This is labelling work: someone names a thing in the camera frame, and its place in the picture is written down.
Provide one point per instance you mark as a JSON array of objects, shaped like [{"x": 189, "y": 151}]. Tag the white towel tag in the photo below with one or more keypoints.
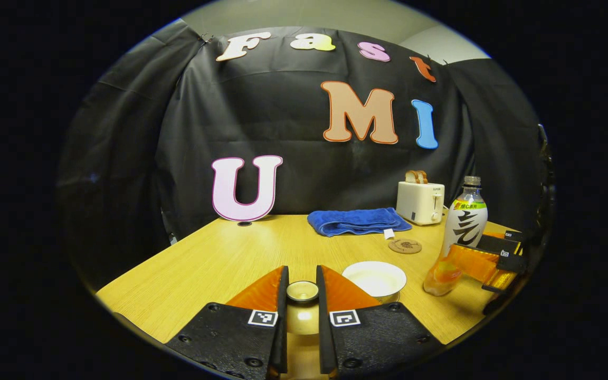
[{"x": 389, "y": 234}]

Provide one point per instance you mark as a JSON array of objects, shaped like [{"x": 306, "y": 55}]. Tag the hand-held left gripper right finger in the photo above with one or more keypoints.
[{"x": 324, "y": 343}]

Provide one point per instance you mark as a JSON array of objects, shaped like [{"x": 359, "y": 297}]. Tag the white toaster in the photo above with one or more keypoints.
[{"x": 420, "y": 203}]

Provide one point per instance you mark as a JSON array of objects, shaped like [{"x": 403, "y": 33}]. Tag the bread slice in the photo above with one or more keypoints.
[
  {"x": 423, "y": 177},
  {"x": 411, "y": 177}
]

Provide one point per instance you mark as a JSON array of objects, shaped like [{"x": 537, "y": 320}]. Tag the folded blue towel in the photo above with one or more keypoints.
[{"x": 357, "y": 220}]

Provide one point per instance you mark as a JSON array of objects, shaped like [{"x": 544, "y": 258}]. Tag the white label water bottle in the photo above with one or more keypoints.
[{"x": 465, "y": 221}]

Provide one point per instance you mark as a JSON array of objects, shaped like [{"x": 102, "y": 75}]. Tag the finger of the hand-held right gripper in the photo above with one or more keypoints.
[
  {"x": 473, "y": 261},
  {"x": 510, "y": 235}
]

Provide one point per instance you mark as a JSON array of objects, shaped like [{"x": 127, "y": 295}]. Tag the black backdrop cloth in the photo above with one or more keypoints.
[{"x": 283, "y": 132}]

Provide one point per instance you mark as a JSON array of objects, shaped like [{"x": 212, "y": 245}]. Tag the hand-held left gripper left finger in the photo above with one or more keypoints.
[{"x": 283, "y": 343}]

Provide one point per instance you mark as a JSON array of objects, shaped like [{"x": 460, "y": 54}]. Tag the yellow-green teacup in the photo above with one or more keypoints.
[{"x": 373, "y": 277}]

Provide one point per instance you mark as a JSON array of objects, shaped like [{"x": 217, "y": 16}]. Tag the yellow-green teacup lid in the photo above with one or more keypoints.
[{"x": 302, "y": 291}]

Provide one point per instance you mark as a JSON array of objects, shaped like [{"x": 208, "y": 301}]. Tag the round cork coaster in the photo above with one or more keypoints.
[{"x": 405, "y": 246}]

